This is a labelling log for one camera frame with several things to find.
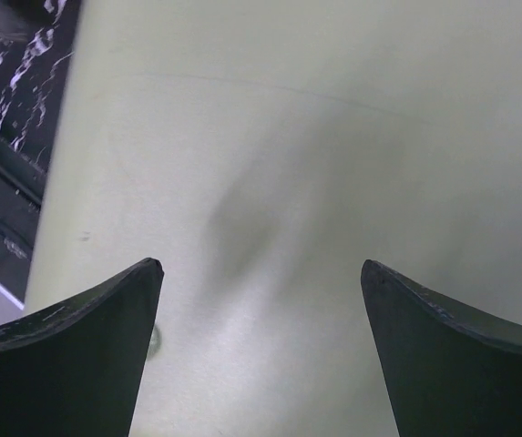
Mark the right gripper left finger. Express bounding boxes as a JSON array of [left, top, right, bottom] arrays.
[[0, 258, 163, 436]]

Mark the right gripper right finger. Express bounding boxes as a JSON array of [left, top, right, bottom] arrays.
[[361, 259, 522, 436]]

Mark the green hard-shell suitcase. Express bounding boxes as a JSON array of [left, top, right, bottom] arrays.
[[26, 1, 522, 436]]

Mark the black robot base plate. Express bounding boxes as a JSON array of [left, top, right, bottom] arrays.
[[0, 138, 46, 305]]

